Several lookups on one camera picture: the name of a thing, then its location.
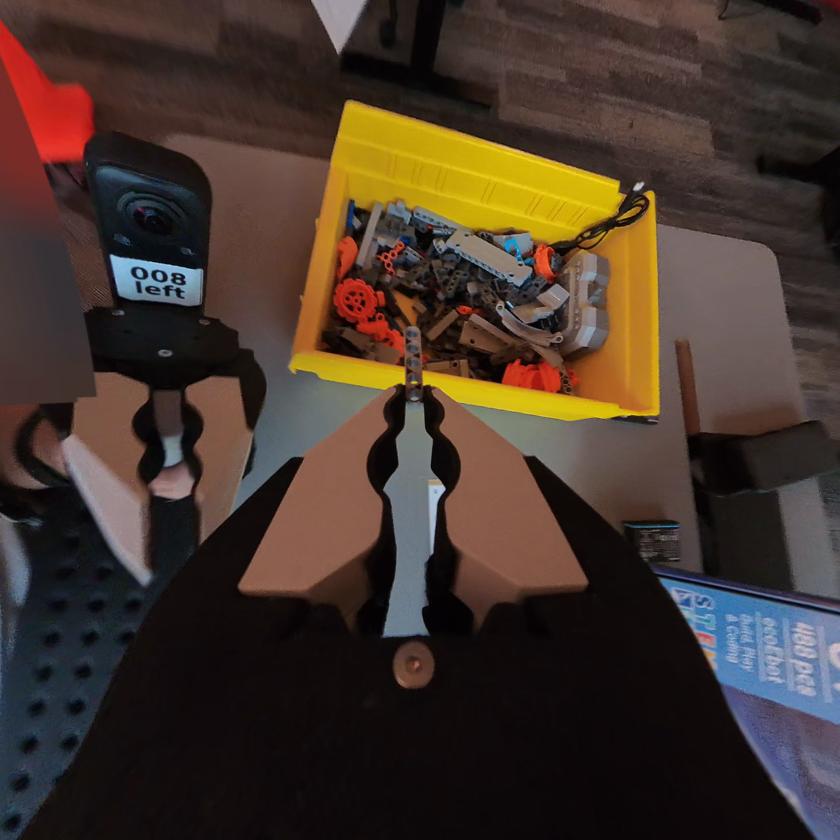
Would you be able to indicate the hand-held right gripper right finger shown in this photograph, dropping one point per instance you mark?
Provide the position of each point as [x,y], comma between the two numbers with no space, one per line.
[505,525]

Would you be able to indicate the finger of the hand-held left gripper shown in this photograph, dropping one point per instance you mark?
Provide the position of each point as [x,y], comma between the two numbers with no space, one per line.
[223,453]
[105,485]

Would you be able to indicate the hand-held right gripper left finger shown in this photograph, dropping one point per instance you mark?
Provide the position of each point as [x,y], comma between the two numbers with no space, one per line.
[321,525]

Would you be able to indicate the dark grey beam with holes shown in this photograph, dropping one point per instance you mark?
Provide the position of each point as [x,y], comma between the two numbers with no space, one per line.
[413,361]

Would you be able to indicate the pile of building parts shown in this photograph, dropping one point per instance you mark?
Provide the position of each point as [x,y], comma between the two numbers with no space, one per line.
[459,308]

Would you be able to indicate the yellow parts bin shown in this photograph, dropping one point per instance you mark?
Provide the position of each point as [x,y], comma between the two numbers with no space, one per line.
[472,170]

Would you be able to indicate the grey desk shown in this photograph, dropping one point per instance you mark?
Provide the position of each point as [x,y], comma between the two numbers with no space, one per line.
[262,262]

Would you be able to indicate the person's left hand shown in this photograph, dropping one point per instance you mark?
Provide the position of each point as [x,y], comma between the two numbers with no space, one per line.
[174,482]

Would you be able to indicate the black box with blue rim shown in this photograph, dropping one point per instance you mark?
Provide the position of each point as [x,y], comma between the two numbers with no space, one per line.
[653,541]

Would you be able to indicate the orange toothed wheel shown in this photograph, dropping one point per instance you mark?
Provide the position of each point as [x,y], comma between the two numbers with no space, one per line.
[358,300]
[535,377]

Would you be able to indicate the black perforated pad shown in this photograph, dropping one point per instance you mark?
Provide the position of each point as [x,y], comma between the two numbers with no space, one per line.
[65,656]

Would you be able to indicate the cardboard stand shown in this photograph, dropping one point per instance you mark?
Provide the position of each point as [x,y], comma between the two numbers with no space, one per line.
[689,387]

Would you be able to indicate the red bag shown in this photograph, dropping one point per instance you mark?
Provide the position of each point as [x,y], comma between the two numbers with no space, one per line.
[59,111]

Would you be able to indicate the blue robot kit box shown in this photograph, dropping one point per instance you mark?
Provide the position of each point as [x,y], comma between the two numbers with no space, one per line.
[774,689]

